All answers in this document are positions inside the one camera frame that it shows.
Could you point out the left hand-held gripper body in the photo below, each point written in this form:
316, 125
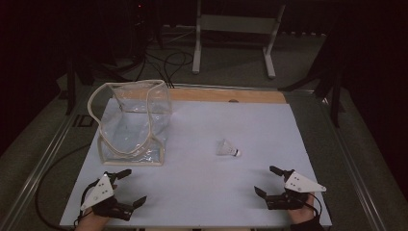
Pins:
97, 192

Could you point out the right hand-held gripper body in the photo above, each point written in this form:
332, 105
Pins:
298, 184

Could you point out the clear plastic bag beige trim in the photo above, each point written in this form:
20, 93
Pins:
128, 150

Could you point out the white shuttlecock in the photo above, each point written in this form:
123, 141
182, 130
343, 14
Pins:
224, 148

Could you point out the person's right hand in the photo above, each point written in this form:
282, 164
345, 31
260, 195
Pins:
303, 213

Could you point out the person's left hand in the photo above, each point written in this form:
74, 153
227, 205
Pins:
91, 223

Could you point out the white table sheet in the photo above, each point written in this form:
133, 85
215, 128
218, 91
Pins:
198, 186

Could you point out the wooden table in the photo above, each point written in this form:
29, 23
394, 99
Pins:
224, 95

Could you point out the black stand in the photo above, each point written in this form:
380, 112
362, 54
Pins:
333, 93
71, 93

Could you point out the grey metal stand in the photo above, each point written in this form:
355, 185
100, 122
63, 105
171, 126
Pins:
235, 24

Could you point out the aluminium frame rail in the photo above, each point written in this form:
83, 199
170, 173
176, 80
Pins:
356, 166
38, 163

